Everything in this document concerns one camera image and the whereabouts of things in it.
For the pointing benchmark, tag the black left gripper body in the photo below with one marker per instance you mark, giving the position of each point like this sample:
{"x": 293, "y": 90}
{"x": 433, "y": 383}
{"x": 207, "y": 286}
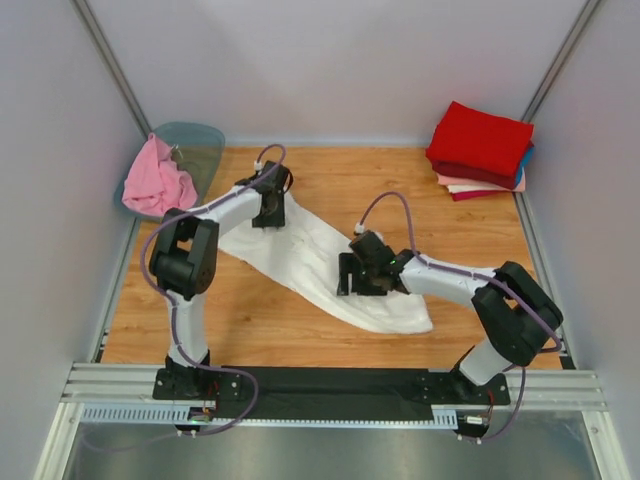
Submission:
{"x": 277, "y": 219}

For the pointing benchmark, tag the pink folded t shirt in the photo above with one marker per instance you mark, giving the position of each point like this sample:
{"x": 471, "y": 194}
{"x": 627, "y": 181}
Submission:
{"x": 445, "y": 180}

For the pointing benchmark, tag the left aluminium corner post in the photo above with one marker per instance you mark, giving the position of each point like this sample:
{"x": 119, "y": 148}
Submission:
{"x": 90, "y": 22}

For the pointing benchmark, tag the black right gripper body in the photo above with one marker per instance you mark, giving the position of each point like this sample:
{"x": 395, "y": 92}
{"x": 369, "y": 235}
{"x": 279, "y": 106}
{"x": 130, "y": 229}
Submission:
{"x": 368, "y": 285}

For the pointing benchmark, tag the crimson folded t shirt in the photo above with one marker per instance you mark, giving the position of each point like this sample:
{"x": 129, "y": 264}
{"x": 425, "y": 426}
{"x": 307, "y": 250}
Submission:
{"x": 462, "y": 196}

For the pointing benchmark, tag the aluminium frame rail front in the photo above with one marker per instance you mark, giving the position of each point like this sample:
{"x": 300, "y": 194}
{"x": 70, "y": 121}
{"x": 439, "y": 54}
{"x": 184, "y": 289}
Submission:
{"x": 545, "y": 390}

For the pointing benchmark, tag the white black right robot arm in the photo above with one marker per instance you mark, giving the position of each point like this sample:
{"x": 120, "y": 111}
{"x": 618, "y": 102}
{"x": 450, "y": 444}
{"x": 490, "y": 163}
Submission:
{"x": 519, "y": 319}

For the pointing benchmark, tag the white t shirt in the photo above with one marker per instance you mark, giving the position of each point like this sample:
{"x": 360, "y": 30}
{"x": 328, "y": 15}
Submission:
{"x": 303, "y": 256}

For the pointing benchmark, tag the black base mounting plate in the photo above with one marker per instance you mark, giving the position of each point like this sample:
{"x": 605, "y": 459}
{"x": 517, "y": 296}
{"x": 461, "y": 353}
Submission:
{"x": 348, "y": 393}

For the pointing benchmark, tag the pink crumpled t shirt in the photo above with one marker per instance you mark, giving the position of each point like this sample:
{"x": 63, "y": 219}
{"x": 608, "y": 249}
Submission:
{"x": 154, "y": 184}

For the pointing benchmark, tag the cream folded t shirt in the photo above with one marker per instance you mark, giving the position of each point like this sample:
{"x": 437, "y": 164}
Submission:
{"x": 460, "y": 188}

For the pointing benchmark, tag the aluminium corner post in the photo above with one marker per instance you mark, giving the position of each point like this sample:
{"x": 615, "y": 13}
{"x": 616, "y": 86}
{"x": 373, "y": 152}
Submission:
{"x": 90, "y": 22}
{"x": 585, "y": 17}

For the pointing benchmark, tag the right aluminium corner post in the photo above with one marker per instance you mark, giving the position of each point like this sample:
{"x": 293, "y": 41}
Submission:
{"x": 585, "y": 17}

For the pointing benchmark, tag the right aluminium side rail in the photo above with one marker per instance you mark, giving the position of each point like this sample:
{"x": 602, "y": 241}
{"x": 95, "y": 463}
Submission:
{"x": 538, "y": 258}

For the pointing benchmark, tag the aluminium side rail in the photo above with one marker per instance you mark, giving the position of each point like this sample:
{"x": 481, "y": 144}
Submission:
{"x": 538, "y": 258}
{"x": 114, "y": 286}

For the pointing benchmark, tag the grey-blue plastic bin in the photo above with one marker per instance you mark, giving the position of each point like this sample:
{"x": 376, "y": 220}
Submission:
{"x": 196, "y": 149}

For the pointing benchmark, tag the left aluminium side rail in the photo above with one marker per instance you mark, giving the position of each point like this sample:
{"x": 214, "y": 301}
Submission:
{"x": 114, "y": 286}

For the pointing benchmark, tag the blue folded t shirt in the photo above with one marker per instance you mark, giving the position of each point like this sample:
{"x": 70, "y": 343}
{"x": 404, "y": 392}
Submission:
{"x": 527, "y": 157}

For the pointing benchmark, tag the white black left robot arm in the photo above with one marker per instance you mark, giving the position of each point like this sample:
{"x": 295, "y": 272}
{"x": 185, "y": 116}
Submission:
{"x": 183, "y": 263}

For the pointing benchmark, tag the dark red folded t shirt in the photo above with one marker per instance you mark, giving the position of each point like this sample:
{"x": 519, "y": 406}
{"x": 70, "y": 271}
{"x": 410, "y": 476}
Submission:
{"x": 465, "y": 172}

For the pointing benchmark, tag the grey slotted cable duct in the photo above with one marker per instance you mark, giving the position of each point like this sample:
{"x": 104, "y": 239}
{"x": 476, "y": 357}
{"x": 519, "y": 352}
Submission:
{"x": 182, "y": 415}

